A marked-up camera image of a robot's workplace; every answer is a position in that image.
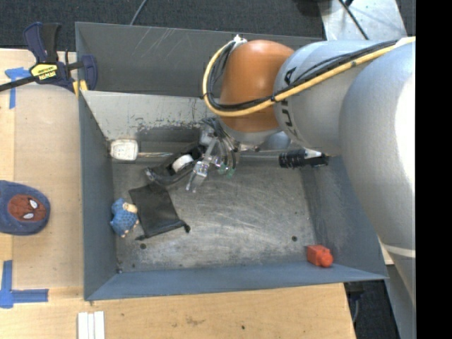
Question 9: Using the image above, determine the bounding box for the white square plastic box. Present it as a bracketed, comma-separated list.
[109, 138, 140, 162]

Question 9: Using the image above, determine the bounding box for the blue round red-face toy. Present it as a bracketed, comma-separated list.
[0, 179, 52, 237]

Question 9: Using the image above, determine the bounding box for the pale wood board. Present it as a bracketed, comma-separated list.
[12, 83, 85, 291]

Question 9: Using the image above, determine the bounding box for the black cylinder on white bracket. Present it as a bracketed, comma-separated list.
[278, 148, 331, 170]

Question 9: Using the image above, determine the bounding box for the orange-red plastic block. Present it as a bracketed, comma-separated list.
[305, 244, 335, 269]

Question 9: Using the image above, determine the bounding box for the grey metal bin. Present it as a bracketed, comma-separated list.
[73, 21, 390, 302]

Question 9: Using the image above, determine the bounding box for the black cloth pouch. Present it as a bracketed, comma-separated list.
[127, 183, 192, 242]

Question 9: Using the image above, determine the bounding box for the black holder with white roll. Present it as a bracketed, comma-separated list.
[143, 149, 206, 191]

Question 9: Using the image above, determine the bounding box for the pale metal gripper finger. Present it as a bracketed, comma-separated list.
[196, 160, 211, 187]
[185, 167, 201, 194]

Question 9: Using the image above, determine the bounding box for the blue toy animal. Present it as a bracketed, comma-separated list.
[109, 197, 141, 239]

